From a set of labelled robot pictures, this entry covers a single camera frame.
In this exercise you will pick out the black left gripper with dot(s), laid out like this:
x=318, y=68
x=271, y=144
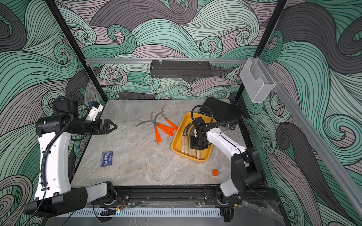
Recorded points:
x=106, y=131

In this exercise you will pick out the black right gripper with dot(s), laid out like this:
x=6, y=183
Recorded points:
x=193, y=144

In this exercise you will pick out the large wooden handle sickle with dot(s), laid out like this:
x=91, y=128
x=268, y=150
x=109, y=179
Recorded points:
x=183, y=141

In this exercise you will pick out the labelled wooden handle sickle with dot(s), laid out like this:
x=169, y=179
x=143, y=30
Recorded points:
x=191, y=133

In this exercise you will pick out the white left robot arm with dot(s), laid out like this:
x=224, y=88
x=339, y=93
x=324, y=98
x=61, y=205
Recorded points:
x=54, y=195

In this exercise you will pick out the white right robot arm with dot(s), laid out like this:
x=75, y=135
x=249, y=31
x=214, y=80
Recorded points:
x=246, y=168

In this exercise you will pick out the yellow plastic storage tray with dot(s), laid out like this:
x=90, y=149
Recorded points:
x=181, y=143

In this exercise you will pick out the blue playing card box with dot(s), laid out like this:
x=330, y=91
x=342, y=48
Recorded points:
x=106, y=159

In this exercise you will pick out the small orange block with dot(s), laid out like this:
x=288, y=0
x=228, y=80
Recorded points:
x=215, y=172

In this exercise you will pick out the black aluminium carrying case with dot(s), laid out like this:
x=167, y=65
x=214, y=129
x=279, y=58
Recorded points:
x=222, y=111

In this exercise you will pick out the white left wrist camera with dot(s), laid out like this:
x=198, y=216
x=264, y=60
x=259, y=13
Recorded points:
x=95, y=108

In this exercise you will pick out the orange handle sickle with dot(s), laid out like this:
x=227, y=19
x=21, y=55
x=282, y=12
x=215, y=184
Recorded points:
x=167, y=132
x=165, y=127
x=157, y=135
x=175, y=127

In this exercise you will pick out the black vertical frame post left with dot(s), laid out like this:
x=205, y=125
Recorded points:
x=67, y=32

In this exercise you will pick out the black vertical frame post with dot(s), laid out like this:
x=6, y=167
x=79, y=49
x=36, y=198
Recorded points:
x=270, y=27
x=67, y=32

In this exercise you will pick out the aluminium horizontal wall rail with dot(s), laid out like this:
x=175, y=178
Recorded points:
x=128, y=60

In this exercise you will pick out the white slotted cable duct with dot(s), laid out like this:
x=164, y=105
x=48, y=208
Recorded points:
x=144, y=212

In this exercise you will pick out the black perforated wall shelf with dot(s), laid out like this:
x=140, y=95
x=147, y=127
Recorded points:
x=180, y=69

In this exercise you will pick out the clear plastic wall bin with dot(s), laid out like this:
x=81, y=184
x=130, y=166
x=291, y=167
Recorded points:
x=257, y=79

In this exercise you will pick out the black vertical frame post right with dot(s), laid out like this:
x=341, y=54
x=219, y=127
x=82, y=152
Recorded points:
x=270, y=27

